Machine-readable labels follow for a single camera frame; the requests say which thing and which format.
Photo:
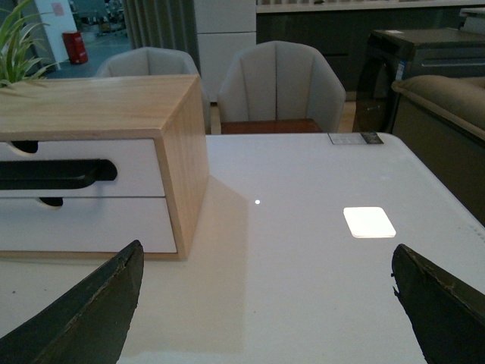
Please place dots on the tan sofa cushion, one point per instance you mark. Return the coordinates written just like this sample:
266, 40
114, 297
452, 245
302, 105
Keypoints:
458, 100

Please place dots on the dark grey counter cabinet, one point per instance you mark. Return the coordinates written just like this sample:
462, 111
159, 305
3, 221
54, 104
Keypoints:
341, 36

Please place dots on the dark grey washing machine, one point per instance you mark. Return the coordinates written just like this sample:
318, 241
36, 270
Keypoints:
400, 54

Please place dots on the beige armchair centre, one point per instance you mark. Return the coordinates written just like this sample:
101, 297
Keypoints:
280, 80

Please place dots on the white cabinet background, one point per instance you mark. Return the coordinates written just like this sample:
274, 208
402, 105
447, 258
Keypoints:
223, 28

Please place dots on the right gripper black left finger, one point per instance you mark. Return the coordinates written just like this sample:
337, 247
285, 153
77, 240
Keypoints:
89, 323

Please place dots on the label sticker on table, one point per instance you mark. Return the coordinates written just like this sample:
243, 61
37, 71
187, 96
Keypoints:
360, 138

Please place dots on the beige armchair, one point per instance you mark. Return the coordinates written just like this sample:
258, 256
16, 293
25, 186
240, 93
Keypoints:
151, 61
280, 80

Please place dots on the beige armchair left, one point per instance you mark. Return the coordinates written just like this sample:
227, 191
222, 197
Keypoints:
151, 61

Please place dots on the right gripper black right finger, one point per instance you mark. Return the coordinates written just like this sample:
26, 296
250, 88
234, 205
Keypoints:
446, 314

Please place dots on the green potted plant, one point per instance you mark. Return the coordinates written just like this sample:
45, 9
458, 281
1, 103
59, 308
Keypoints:
19, 59

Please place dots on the wooden drawer cabinet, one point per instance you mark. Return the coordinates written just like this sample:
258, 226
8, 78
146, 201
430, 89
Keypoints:
165, 109

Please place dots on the white drawer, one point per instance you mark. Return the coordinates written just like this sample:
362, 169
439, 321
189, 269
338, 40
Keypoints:
86, 225
138, 172

